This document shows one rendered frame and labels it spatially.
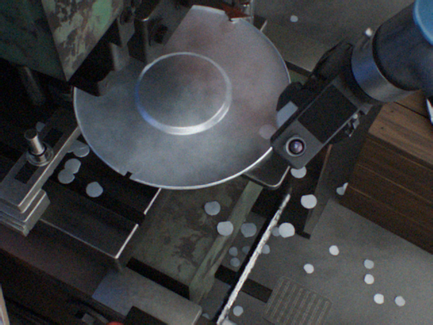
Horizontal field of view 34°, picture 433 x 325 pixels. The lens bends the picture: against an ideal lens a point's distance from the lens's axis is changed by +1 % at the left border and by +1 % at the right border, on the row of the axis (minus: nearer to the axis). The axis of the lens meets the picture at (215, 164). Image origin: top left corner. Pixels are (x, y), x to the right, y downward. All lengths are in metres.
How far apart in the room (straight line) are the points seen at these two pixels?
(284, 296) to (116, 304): 0.58
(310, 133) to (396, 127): 0.72
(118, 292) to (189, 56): 0.34
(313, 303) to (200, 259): 0.54
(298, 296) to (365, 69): 0.85
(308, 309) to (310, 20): 0.89
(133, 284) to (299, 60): 0.45
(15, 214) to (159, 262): 0.20
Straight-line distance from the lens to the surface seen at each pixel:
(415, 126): 1.49
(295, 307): 1.49
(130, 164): 0.91
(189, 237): 1.01
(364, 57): 0.72
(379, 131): 1.47
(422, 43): 0.66
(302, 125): 0.77
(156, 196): 0.98
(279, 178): 0.90
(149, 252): 1.01
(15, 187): 0.96
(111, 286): 1.00
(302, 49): 1.19
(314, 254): 1.71
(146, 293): 0.99
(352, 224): 1.75
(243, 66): 0.99
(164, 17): 0.83
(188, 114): 0.94
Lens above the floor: 1.59
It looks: 62 degrees down
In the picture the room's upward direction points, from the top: 1 degrees clockwise
